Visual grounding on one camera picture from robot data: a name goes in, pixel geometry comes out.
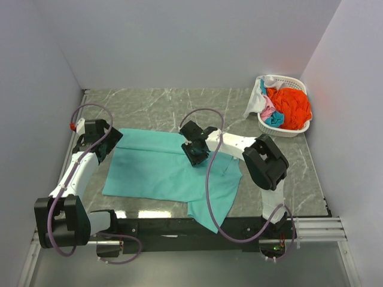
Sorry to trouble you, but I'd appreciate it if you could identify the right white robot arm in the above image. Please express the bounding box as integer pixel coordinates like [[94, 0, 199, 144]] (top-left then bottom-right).
[[180, 121, 289, 239]]

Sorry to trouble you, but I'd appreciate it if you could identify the blue cloth in basket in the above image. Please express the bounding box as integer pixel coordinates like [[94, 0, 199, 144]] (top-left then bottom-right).
[[260, 80, 284, 128]]

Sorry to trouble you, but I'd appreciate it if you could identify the teal t shirt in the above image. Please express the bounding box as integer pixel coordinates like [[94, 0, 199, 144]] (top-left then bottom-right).
[[102, 128, 242, 233]]

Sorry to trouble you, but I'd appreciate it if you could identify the white cloth in basket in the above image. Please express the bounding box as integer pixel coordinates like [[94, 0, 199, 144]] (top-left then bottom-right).
[[243, 75, 283, 118]]

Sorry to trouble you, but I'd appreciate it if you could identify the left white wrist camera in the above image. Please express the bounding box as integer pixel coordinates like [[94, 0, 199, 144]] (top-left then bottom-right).
[[69, 118, 86, 135]]

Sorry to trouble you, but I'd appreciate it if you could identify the orange t shirt in basket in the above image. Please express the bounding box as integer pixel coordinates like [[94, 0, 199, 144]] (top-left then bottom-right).
[[266, 87, 312, 130]]

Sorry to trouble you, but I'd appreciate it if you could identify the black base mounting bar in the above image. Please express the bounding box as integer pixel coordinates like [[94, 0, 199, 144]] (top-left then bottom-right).
[[96, 218, 296, 258]]

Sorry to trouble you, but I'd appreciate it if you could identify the pink cloth in basket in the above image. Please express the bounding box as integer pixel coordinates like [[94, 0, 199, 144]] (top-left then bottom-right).
[[260, 95, 276, 121]]

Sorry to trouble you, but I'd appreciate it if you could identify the white laundry basket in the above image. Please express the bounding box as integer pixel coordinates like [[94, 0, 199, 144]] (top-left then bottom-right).
[[257, 75, 312, 138]]

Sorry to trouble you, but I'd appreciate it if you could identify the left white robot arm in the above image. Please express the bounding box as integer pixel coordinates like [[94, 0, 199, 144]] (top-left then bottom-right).
[[34, 118, 123, 249]]

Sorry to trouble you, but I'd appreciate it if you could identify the aluminium rail frame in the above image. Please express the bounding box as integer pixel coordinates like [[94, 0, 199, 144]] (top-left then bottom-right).
[[17, 88, 360, 287]]

